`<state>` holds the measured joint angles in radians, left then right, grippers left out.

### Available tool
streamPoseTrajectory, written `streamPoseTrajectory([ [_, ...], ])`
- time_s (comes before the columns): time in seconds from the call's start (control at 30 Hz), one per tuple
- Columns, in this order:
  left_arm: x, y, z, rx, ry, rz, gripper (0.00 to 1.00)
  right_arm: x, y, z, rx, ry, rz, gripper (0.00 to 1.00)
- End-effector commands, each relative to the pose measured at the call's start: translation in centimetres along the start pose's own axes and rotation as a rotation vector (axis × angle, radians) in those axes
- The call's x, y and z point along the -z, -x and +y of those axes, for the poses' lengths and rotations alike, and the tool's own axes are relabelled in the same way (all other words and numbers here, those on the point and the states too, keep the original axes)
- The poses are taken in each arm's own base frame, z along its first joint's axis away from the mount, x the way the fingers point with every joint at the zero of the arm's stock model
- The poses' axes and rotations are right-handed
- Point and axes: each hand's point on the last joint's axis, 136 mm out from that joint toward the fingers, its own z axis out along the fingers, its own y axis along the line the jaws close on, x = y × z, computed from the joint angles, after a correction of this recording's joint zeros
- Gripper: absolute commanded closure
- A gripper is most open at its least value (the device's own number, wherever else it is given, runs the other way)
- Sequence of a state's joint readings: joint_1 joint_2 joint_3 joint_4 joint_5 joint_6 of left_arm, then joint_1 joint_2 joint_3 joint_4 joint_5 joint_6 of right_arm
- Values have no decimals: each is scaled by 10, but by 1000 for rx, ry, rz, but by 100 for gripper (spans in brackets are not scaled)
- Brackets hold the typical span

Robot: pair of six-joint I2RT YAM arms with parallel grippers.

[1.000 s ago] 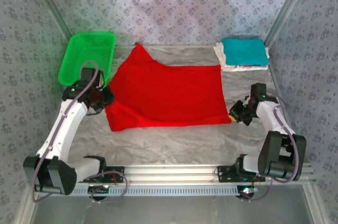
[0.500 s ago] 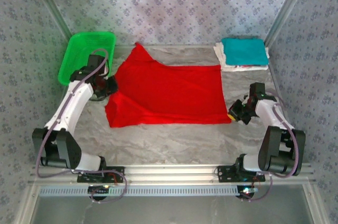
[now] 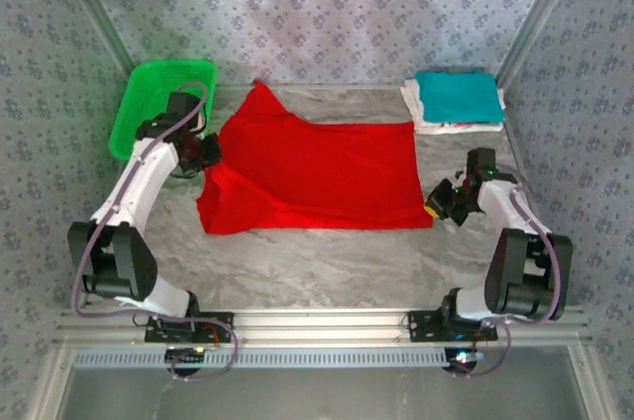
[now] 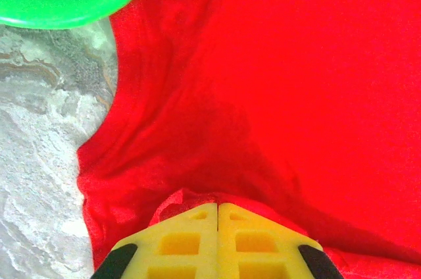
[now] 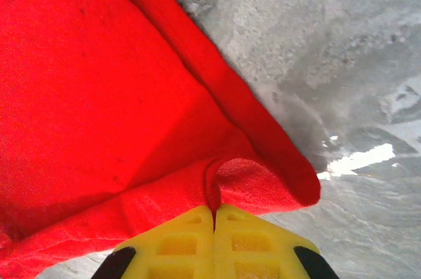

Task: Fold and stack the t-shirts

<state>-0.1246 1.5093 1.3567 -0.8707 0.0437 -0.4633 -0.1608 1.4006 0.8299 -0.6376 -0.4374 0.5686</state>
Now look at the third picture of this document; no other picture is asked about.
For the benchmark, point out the red t-shirt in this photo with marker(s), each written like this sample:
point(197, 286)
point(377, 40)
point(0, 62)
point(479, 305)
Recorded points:
point(322, 177)

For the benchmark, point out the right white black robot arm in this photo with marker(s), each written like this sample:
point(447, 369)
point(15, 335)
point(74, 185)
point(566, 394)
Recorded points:
point(520, 261)

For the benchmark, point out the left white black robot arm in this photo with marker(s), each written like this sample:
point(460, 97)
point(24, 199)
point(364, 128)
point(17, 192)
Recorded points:
point(138, 177)

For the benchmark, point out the stack of folded towels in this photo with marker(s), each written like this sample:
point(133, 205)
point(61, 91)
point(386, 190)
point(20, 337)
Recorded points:
point(411, 103)

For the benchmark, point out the green plastic basket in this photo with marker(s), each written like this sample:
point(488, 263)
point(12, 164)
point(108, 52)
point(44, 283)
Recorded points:
point(148, 93)

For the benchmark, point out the teal folded t-shirt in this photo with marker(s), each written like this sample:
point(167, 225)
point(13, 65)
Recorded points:
point(458, 95)

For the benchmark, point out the small electronics board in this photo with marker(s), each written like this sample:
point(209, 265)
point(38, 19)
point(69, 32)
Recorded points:
point(463, 356)
point(185, 355)

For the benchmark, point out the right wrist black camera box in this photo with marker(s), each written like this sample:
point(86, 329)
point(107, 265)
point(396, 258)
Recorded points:
point(481, 161)

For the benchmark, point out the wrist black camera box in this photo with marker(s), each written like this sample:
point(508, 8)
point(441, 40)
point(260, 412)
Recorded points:
point(481, 161)
point(180, 104)

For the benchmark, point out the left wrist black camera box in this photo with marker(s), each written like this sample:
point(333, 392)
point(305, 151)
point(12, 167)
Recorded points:
point(180, 104)

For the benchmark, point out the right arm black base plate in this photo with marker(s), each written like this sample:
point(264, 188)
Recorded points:
point(421, 326)

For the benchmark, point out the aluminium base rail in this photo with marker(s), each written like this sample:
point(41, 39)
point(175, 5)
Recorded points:
point(322, 326)

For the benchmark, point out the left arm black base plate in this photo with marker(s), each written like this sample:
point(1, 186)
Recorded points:
point(220, 321)

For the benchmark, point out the aluminium frame post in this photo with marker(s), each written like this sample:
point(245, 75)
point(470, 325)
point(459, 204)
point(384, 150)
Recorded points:
point(541, 9)
point(99, 9)

